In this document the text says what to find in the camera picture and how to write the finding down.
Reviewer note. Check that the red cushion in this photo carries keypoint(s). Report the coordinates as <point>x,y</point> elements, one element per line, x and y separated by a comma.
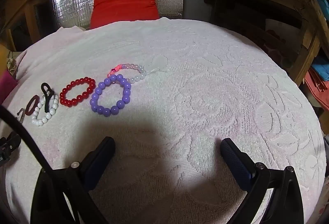
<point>111,11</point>

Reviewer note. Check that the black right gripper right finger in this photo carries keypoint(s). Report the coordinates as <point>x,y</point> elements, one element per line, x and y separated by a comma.
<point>285,204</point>

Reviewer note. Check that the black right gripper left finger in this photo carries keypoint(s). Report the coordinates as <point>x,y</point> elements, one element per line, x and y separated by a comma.
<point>65,198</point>

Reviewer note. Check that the magenta pillow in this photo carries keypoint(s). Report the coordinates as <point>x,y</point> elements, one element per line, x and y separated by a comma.
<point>7,84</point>

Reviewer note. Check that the white textured bedspread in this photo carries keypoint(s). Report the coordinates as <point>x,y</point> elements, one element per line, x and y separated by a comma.
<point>204,84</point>

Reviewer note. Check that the thin metal bangle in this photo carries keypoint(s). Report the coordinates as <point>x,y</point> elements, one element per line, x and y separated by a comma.
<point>20,115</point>

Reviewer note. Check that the dark maroon bangle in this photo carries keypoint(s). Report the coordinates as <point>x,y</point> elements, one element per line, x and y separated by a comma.
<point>32,104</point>

